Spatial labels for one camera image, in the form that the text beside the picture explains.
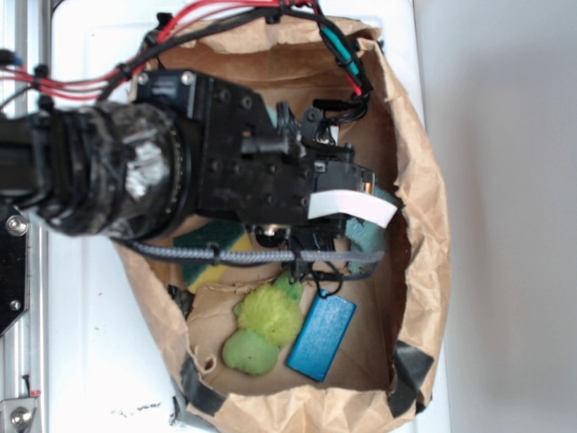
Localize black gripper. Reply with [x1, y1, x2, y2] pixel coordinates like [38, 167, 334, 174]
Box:
[136, 70, 376, 246]

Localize light blue terry cloth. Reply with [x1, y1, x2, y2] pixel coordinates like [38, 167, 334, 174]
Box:
[266, 106, 401, 275]

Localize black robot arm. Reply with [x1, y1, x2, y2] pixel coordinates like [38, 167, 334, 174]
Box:
[1, 70, 375, 245]

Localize green and yellow sponge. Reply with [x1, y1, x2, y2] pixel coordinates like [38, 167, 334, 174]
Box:
[173, 220, 252, 293]

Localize green fuzzy plush toy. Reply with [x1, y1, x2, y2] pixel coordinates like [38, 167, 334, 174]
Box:
[222, 272, 304, 376]

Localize brown paper bag bin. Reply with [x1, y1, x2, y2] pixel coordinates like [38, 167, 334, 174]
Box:
[118, 18, 451, 432]

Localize blue wooden block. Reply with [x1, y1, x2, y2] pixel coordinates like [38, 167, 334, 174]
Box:
[286, 290, 357, 382]

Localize white ribbon cable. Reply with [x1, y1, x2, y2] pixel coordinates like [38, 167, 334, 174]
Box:
[307, 190, 398, 227]

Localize grey braided cable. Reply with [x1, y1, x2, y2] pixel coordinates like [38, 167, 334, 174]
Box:
[120, 238, 385, 281]

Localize red and black wire bundle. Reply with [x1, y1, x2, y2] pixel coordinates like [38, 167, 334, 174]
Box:
[0, 0, 375, 125]

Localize black metal bracket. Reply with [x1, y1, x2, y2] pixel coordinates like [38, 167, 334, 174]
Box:
[1, 207, 29, 336]

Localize aluminium frame rail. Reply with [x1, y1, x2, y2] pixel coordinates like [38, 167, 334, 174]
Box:
[1, 1, 51, 432]

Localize silver corner bracket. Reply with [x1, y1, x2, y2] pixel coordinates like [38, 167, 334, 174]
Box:
[1, 397, 41, 433]

